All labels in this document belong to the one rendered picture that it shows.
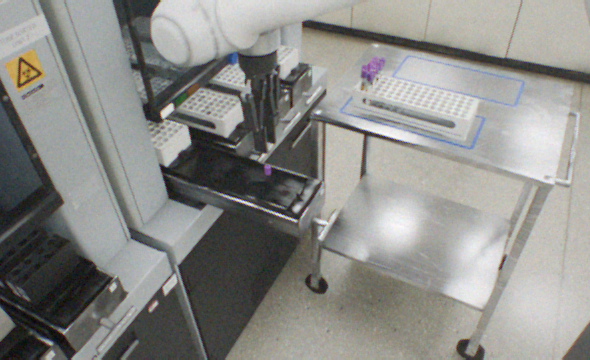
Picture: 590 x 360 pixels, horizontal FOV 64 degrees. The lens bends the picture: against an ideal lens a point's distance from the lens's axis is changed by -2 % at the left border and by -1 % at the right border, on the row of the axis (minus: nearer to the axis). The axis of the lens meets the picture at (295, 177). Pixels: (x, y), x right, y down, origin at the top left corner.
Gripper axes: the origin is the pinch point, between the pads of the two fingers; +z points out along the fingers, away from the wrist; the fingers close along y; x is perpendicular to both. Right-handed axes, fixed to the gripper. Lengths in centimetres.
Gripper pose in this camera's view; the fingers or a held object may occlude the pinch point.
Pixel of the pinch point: (264, 134)
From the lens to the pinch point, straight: 103.0
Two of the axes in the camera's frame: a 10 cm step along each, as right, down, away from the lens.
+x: 8.9, 2.8, -3.5
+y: -4.5, 6.1, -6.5
